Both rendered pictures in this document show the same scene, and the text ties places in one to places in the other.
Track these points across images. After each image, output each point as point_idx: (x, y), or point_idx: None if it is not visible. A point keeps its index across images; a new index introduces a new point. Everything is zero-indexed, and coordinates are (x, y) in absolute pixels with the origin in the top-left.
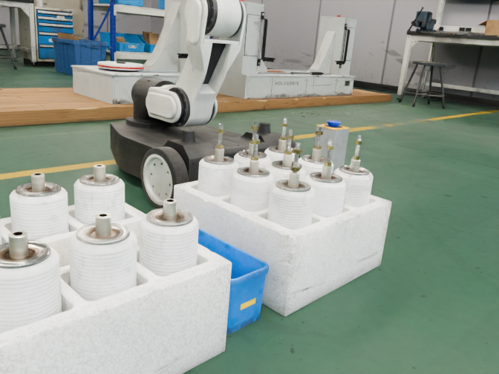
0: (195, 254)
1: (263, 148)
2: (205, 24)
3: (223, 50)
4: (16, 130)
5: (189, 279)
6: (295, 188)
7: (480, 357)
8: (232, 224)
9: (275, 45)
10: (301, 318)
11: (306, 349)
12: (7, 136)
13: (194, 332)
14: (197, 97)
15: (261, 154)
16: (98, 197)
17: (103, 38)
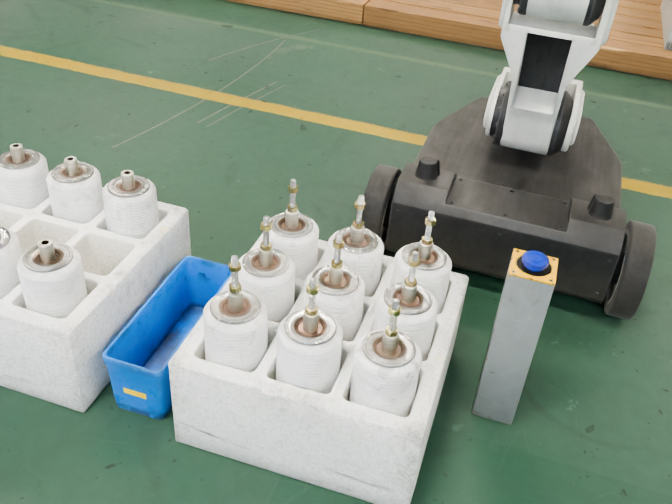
0: (51, 304)
1: (552, 238)
2: (510, 0)
3: (570, 47)
4: (475, 57)
5: (17, 320)
6: (219, 311)
7: None
8: None
9: None
10: (182, 456)
11: (117, 478)
12: (449, 62)
13: (38, 371)
14: (513, 111)
15: (364, 246)
16: (106, 203)
17: None
